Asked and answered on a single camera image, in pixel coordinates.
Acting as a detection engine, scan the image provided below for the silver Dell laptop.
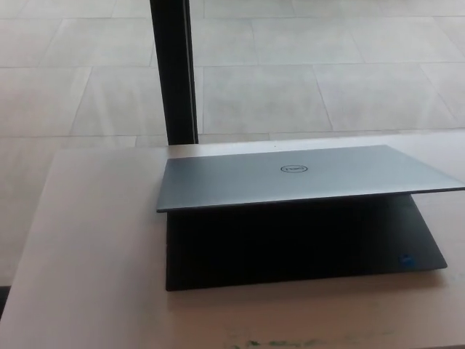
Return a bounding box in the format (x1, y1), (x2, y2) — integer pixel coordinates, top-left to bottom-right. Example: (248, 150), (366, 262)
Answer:
(155, 144), (465, 292)

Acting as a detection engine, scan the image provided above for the black vertical post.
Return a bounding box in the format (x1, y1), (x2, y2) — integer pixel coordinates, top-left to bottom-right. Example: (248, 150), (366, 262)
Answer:
(149, 0), (200, 146)

